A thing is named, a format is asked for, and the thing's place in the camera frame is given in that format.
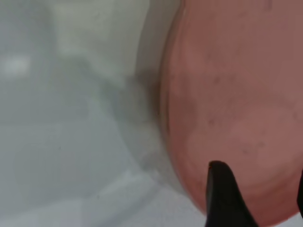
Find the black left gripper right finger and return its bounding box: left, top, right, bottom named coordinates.
left=296, top=169, right=303, bottom=215

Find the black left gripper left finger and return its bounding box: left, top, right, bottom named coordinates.
left=205, top=160, right=261, bottom=227

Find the pink plate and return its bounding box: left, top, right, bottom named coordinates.
left=159, top=0, right=303, bottom=227

